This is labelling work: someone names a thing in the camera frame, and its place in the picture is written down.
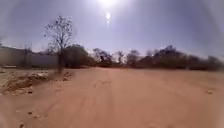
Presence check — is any row of trees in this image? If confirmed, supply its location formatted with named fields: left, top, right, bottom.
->
left=87, top=44, right=224, bottom=72

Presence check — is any stony rubble verge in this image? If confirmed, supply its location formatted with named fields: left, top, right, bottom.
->
left=0, top=68, right=72, bottom=97

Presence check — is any reddish dirt road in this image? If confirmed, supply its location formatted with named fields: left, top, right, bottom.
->
left=0, top=66, right=224, bottom=128

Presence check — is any bare leafless tree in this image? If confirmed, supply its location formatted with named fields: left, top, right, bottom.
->
left=43, top=15, right=75, bottom=74

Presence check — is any pale long wall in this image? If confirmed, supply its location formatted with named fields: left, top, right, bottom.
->
left=0, top=45, right=61, bottom=70

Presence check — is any dark leafy bush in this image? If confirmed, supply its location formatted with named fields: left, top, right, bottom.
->
left=61, top=44, right=97, bottom=70

